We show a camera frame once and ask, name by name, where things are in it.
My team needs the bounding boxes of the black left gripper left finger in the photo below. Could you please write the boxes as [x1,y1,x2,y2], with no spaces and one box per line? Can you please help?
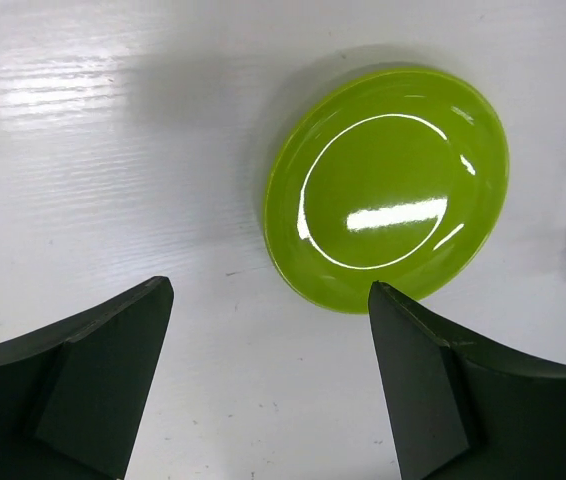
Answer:
[0,276,174,479]

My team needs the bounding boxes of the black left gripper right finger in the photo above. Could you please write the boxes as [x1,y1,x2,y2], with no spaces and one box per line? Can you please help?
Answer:
[368,282,566,479]

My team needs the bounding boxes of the lime green plate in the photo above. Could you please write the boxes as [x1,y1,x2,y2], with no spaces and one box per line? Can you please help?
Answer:
[262,66,509,314]

